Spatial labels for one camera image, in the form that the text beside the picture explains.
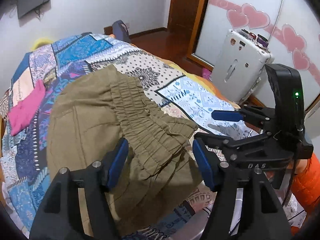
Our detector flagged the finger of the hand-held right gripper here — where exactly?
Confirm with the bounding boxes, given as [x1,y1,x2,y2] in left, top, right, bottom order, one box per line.
[194,130,275,160]
[211,105,277,130]

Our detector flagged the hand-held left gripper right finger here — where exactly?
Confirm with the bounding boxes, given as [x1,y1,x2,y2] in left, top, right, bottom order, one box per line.
[192,139,293,240]

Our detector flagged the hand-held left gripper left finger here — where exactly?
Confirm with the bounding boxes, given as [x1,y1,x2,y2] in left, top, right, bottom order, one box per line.
[29,137,130,240]

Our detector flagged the khaki pants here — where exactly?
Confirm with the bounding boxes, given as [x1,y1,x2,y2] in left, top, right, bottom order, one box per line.
[46,65,203,238]

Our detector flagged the purple small box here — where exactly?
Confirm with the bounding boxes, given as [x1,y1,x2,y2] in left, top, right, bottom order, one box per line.
[257,35,270,49]

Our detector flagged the white suitcase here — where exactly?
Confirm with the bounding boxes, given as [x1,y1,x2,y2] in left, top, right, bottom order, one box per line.
[211,29,275,104]

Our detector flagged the pile of small trinkets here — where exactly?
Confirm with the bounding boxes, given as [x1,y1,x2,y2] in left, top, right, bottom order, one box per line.
[239,29,258,40]

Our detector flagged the pink cloth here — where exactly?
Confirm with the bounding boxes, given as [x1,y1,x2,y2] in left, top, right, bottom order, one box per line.
[7,80,45,137]

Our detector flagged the wooden door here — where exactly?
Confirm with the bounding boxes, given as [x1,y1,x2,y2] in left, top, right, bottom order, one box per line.
[167,0,210,30]

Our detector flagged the patchwork printed blanket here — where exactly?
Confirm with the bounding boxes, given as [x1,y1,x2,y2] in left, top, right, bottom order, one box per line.
[0,32,250,240]

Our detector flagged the grey bag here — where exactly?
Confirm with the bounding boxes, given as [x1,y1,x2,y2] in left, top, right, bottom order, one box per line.
[112,20,132,43]

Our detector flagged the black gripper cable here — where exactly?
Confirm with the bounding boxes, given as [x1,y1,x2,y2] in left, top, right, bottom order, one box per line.
[282,152,300,205]

